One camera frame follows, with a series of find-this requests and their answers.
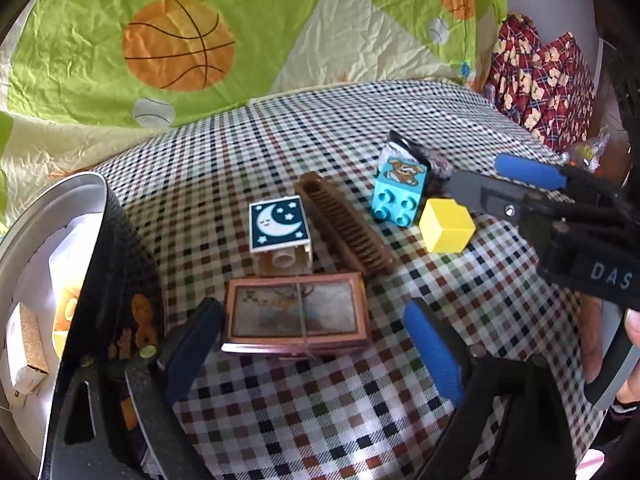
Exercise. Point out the yellow cube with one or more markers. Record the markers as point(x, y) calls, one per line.
point(445, 227)

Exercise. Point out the red bear print cloth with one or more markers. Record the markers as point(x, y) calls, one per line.
point(540, 80)

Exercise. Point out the black sequin hair clip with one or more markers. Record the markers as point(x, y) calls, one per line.
point(440, 167)

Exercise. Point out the brown framed picture box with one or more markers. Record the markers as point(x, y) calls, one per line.
point(295, 310)

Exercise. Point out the round metal tin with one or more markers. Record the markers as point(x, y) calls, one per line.
point(125, 270)

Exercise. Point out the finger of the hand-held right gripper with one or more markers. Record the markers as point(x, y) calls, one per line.
point(530, 172)
point(485, 195)

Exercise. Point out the clear bag with yellow toy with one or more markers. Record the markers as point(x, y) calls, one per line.
point(585, 152)

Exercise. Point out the basketball print bed sheet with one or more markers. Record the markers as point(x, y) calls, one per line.
point(300, 35)

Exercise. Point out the brown comb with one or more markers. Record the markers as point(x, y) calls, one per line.
point(345, 230)

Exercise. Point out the moon print toy block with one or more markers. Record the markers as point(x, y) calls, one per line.
point(277, 222)

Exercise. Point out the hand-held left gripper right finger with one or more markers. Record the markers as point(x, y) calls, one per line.
point(435, 350)

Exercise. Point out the person's right hand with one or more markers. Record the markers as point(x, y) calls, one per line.
point(595, 345)

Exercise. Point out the white cardboard box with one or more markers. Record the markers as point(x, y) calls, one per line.
point(25, 345)

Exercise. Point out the checked tablecloth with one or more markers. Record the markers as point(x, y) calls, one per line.
point(320, 410)

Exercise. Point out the yellow smiley toy block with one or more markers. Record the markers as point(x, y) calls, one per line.
point(67, 310)

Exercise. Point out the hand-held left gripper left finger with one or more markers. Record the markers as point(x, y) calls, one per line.
point(190, 355)

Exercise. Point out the white paper liner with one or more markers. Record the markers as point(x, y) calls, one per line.
point(45, 275)

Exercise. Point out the blue bear print toy block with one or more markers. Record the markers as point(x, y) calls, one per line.
point(395, 200)

